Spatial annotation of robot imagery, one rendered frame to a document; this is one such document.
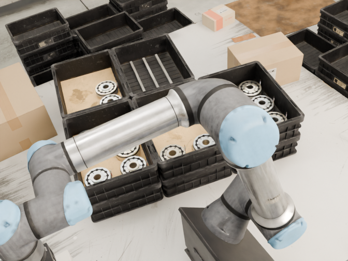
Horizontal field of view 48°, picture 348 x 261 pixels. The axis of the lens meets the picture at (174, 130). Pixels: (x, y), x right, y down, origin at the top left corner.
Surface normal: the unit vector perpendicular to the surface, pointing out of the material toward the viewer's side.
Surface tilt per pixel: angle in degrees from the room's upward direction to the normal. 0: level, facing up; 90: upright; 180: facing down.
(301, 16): 0
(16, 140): 90
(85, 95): 0
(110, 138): 40
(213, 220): 29
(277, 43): 0
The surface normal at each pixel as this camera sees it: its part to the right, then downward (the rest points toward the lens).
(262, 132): 0.36, 0.47
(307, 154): -0.09, -0.68
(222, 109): -0.58, -0.46
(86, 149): 0.16, -0.11
